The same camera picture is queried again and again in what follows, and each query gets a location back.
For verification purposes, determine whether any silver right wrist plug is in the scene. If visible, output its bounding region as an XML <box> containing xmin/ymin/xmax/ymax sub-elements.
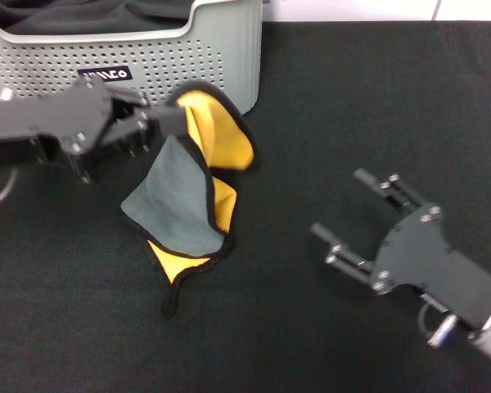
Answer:
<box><xmin>427</xmin><ymin>314</ymin><xmax>458</xmax><ymax>349</ymax></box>

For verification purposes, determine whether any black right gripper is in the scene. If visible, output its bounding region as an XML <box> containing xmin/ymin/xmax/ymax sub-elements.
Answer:
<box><xmin>309</xmin><ymin>168</ymin><xmax>491</xmax><ymax>332</ymax></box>

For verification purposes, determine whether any grey right wrist cable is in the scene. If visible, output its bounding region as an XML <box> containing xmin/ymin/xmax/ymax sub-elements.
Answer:
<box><xmin>416</xmin><ymin>301</ymin><xmax>435</xmax><ymax>339</ymax></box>

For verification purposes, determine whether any black tablecloth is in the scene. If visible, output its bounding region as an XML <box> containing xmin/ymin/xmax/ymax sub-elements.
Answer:
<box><xmin>0</xmin><ymin>20</ymin><xmax>491</xmax><ymax>393</ymax></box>

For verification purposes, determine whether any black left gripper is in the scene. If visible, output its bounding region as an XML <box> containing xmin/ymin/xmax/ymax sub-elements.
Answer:
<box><xmin>0</xmin><ymin>75</ymin><xmax>190</xmax><ymax>186</ymax></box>

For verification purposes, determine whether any yellow grey towel black-edged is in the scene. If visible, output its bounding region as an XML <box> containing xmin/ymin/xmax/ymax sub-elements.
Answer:
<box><xmin>119</xmin><ymin>79</ymin><xmax>259</xmax><ymax>321</ymax></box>

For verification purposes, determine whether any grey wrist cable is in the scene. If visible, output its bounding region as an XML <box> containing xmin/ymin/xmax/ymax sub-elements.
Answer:
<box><xmin>416</xmin><ymin>301</ymin><xmax>435</xmax><ymax>339</ymax></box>
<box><xmin>0</xmin><ymin>168</ymin><xmax>20</xmax><ymax>209</ymax></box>

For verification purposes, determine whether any dark grey cloth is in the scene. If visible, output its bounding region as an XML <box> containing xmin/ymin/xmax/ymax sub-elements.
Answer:
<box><xmin>0</xmin><ymin>0</ymin><xmax>198</xmax><ymax>37</ymax></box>

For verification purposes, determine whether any grey left wrist cable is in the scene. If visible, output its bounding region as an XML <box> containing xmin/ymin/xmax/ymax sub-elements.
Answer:
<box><xmin>0</xmin><ymin>168</ymin><xmax>20</xmax><ymax>209</ymax></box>

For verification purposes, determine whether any grey perforated storage box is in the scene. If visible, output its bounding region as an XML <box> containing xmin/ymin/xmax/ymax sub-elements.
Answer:
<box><xmin>0</xmin><ymin>0</ymin><xmax>264</xmax><ymax>124</ymax></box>

